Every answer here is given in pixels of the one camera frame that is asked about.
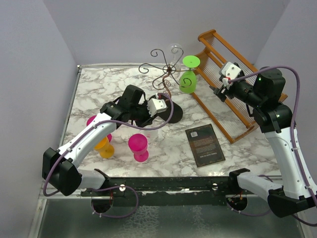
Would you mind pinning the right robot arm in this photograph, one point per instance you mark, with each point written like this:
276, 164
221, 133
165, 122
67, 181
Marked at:
298, 192

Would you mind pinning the black mounting rail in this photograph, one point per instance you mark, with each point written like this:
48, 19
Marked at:
166, 191

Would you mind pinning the metal wine glass rack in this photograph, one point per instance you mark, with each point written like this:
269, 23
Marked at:
162, 83

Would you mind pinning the clear wine glass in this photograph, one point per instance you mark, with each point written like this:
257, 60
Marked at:
175, 51
152, 136

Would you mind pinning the orange plastic wine glass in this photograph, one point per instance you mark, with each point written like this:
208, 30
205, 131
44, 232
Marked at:
104, 148

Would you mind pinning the green plastic wine glass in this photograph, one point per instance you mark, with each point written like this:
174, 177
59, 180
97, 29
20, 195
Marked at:
188, 79

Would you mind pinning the black book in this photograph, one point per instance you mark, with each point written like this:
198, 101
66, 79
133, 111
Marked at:
204, 145

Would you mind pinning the wooden dish rack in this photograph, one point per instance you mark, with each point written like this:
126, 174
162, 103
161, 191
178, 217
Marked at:
255, 99

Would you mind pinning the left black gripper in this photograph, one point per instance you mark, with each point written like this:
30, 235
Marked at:
148, 120

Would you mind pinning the pink wine glass front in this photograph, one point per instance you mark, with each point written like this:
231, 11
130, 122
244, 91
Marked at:
138, 144

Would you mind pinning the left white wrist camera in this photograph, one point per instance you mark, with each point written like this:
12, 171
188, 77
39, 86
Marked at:
156, 105

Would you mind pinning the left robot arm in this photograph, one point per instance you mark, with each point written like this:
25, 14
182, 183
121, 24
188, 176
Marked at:
60, 166

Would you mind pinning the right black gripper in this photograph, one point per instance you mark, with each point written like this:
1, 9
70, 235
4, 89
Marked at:
224, 89

